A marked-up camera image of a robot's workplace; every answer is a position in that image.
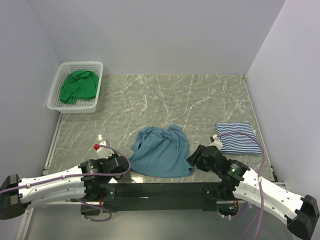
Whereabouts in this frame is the teal tank top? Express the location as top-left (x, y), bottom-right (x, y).
top-left (129, 124), bottom-right (194, 178)

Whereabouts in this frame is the blue white striped tank top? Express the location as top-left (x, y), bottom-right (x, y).
top-left (215, 121), bottom-right (262, 155)

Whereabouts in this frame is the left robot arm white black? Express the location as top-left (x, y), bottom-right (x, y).
top-left (0, 154), bottom-right (131, 220)

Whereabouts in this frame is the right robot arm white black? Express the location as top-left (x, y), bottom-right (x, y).
top-left (187, 145), bottom-right (320, 240)

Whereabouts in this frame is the green tank top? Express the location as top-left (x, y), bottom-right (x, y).
top-left (59, 70), bottom-right (99, 104)

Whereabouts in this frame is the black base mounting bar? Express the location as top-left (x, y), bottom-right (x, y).
top-left (81, 182), bottom-right (239, 216)

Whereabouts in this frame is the white plastic laundry basket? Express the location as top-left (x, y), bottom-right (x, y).
top-left (47, 61), bottom-right (104, 114)

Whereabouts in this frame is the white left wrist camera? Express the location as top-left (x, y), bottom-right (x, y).
top-left (93, 140), bottom-right (114, 159)

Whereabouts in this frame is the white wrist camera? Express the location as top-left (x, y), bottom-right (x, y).
top-left (210, 134), bottom-right (223, 151)
top-left (93, 140), bottom-right (114, 159)

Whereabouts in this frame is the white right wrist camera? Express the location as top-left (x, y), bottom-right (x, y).
top-left (210, 134), bottom-right (223, 151)

